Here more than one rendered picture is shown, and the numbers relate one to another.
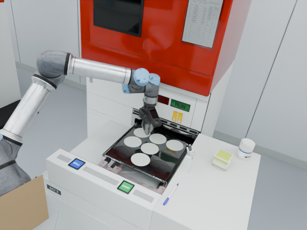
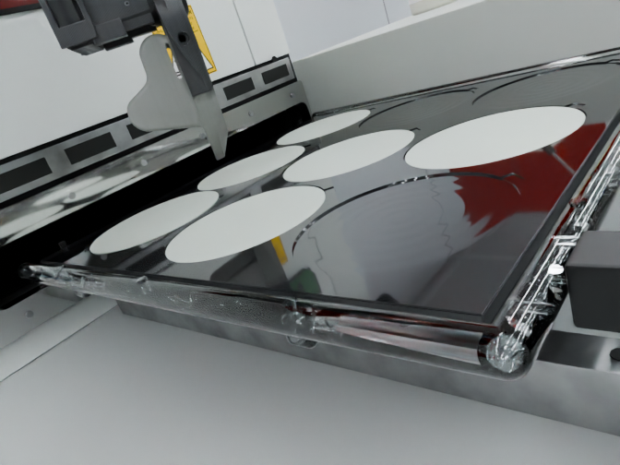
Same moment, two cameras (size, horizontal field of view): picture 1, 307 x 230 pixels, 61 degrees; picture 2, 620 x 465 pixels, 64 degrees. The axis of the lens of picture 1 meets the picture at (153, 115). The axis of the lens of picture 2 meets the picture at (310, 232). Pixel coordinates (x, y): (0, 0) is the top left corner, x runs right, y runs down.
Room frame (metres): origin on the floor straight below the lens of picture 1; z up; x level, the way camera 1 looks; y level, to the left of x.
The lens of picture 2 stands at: (1.02, 0.34, 0.98)
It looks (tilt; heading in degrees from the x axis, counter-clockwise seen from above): 20 degrees down; 295
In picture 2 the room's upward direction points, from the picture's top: 20 degrees counter-clockwise
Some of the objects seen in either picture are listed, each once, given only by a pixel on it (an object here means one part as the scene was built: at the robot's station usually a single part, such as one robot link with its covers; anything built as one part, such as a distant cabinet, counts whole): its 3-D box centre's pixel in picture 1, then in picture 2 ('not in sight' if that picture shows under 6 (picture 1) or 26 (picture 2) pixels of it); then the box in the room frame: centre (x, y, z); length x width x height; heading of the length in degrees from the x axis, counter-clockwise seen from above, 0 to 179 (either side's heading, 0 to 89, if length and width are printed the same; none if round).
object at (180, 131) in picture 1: (162, 130); (176, 185); (1.33, -0.07, 0.89); 0.44 x 0.02 x 0.10; 68
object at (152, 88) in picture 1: (151, 85); not in sight; (1.23, 0.03, 1.24); 0.09 x 0.08 x 0.11; 112
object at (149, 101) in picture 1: (150, 98); not in sight; (1.23, 0.03, 1.16); 0.08 x 0.08 x 0.05
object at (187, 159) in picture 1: (189, 157); not in sight; (0.94, -0.19, 1.03); 0.06 x 0.04 x 0.13; 158
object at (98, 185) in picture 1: (101, 187); not in sight; (0.82, 0.19, 0.89); 0.55 x 0.09 x 0.14; 68
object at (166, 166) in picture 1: (149, 148); (347, 157); (1.13, 0.00, 0.90); 0.34 x 0.34 x 0.01; 68
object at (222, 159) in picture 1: (222, 160); not in sight; (0.99, -0.36, 1.00); 0.07 x 0.07 x 0.07; 59
